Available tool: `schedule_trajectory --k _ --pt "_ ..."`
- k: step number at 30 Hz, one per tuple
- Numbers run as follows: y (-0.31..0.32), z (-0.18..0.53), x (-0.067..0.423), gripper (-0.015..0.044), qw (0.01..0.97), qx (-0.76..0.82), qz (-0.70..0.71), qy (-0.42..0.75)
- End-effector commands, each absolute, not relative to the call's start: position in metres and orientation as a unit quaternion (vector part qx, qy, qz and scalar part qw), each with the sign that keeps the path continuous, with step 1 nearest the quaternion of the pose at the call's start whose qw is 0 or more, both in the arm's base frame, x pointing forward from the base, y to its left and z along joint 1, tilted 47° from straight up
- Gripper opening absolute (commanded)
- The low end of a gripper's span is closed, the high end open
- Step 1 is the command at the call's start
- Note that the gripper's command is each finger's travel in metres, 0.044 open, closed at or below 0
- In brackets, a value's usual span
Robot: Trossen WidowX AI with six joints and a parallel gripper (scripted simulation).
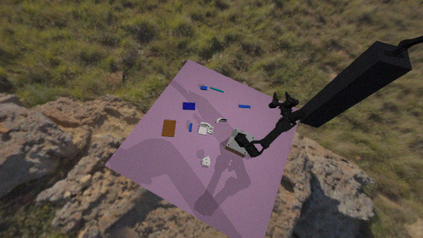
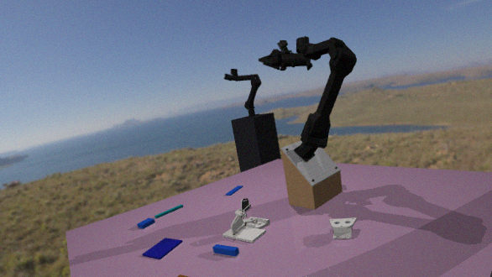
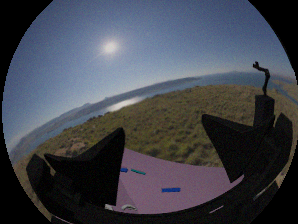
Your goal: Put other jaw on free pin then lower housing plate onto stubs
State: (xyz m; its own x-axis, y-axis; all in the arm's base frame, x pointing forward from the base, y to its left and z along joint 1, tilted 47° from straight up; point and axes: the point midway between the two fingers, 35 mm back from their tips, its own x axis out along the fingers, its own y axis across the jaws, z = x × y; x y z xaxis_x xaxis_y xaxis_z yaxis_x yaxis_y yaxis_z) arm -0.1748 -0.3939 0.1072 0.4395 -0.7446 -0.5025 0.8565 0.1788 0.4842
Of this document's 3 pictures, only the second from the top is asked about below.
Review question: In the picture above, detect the small blue block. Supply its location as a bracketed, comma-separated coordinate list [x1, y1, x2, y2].
[137, 218, 155, 229]

